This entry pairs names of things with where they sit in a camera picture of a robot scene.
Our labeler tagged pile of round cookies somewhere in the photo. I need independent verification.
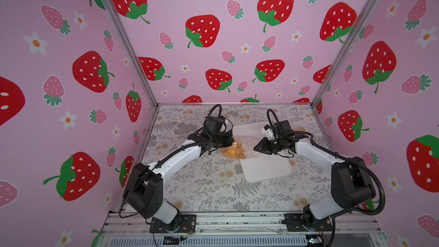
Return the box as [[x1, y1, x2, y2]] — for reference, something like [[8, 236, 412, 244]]
[[221, 140, 248, 160]]

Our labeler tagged clear ziploc bag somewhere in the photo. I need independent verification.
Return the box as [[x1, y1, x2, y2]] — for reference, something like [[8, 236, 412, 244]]
[[220, 136, 262, 160]]

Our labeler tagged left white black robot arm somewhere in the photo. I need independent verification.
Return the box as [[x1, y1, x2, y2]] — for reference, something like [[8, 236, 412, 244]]
[[123, 129, 234, 225]]

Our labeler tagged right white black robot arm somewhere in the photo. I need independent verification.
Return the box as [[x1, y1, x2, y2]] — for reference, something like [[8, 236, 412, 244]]
[[253, 131, 379, 231]]

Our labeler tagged white rectangular tray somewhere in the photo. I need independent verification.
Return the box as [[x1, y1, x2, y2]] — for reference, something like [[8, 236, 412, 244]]
[[233, 121, 292, 184]]

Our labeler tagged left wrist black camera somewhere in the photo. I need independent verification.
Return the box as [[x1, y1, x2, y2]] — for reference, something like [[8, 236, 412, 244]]
[[204, 116, 226, 134]]

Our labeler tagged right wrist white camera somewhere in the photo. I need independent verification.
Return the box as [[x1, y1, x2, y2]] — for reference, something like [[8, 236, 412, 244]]
[[261, 125, 275, 140]]

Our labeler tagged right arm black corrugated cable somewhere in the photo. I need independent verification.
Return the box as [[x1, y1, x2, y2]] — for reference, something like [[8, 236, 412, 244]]
[[266, 109, 386, 217]]

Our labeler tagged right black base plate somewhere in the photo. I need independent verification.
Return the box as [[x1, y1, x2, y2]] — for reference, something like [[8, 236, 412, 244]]
[[281, 213, 332, 232]]

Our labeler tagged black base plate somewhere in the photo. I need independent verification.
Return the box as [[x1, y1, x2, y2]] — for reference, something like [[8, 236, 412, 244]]
[[281, 213, 332, 232], [149, 213, 197, 233]]

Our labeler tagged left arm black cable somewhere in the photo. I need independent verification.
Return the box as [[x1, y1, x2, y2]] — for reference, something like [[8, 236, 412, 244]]
[[118, 104, 224, 218]]

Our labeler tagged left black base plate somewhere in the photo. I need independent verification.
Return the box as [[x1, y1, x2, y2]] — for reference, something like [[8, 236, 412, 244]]
[[149, 213, 197, 233]]

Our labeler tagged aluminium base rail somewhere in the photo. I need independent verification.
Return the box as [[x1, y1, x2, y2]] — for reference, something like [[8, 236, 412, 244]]
[[97, 212, 387, 247]]

